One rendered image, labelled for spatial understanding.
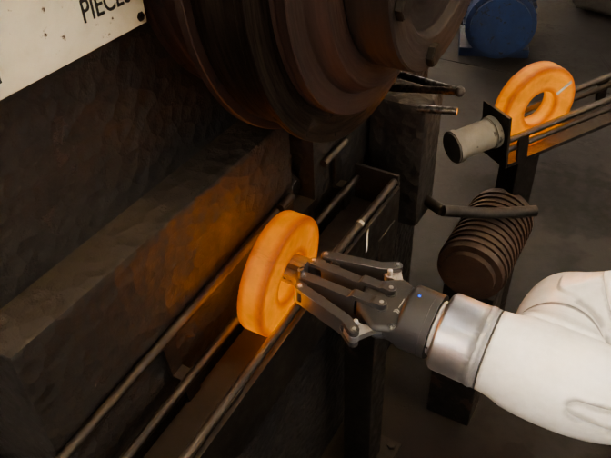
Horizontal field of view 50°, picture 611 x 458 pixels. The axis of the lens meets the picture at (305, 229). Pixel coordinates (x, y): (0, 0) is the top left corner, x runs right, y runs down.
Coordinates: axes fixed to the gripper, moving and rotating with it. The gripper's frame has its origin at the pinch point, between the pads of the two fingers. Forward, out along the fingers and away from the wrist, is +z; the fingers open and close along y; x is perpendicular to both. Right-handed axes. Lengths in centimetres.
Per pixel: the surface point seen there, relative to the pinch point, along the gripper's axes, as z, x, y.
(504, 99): -11, -2, 57
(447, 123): 29, -78, 165
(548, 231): -21, -76, 119
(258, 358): -2.8, -6.2, -9.5
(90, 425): 5.7, -3.0, -27.1
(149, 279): 7.2, 5.9, -14.3
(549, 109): -18, -6, 64
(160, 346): 5.6, -2.2, -16.2
